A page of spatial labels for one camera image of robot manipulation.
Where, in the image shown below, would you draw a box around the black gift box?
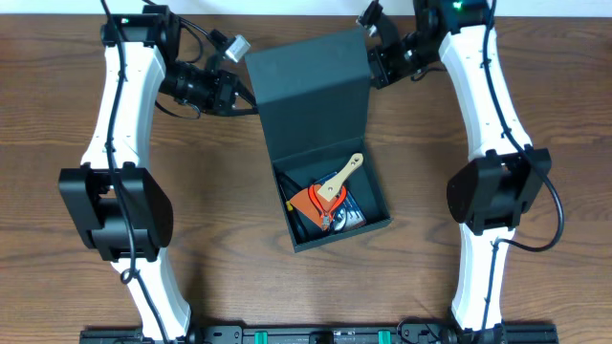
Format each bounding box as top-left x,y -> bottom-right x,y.
246,30 -> 392,252

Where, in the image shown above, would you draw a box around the orange scraper wooden handle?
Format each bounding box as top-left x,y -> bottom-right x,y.
291,153 -> 363,225

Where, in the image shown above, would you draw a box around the black yellow screwdriver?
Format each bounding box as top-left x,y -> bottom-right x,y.
277,173 -> 309,242

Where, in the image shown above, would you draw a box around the red handled pliers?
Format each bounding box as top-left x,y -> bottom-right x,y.
307,184 -> 347,231

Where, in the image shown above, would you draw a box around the black handled claw hammer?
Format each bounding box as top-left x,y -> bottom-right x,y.
277,173 -> 348,241

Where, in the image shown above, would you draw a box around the blue drill bit case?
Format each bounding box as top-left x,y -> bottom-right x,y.
311,172 -> 366,234

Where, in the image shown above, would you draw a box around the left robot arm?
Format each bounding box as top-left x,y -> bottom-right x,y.
58,5 -> 257,343

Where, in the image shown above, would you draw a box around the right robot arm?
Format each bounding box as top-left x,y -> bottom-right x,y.
357,0 -> 552,343

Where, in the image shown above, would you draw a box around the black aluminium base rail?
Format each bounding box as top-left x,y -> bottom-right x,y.
78,323 -> 559,344

